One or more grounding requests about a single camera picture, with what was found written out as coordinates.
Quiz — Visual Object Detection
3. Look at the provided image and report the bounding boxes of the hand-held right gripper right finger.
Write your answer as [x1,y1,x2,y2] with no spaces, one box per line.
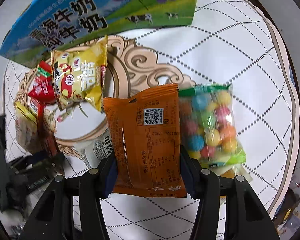
[180,145,280,240]

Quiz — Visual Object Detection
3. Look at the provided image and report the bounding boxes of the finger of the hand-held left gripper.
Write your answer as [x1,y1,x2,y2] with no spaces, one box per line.
[8,152,66,172]

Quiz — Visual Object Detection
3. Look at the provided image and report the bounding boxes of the red triangular snack packet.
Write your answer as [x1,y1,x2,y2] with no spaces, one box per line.
[27,61,57,105]

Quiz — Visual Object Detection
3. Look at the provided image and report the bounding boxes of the bag of colourful candy balls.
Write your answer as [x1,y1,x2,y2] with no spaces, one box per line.
[178,84,247,168]

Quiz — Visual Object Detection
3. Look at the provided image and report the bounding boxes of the clear beige snack packet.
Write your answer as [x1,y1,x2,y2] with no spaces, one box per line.
[14,101,40,155]

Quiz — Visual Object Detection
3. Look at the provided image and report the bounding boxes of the blue printed cardboard box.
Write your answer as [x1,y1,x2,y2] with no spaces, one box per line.
[0,0,200,68]

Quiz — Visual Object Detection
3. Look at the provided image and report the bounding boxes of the orange snack packet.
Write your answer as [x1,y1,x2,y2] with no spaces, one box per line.
[102,83,188,198]

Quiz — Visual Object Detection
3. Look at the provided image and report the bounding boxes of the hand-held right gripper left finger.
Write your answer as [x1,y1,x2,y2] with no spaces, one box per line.
[19,152,118,240]

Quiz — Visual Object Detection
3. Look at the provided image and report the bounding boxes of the white newsprint snack packet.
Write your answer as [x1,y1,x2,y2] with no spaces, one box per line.
[89,134,115,167]

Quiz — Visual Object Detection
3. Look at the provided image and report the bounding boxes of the red rectangular snack packet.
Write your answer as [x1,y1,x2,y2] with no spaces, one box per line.
[31,97,60,157]

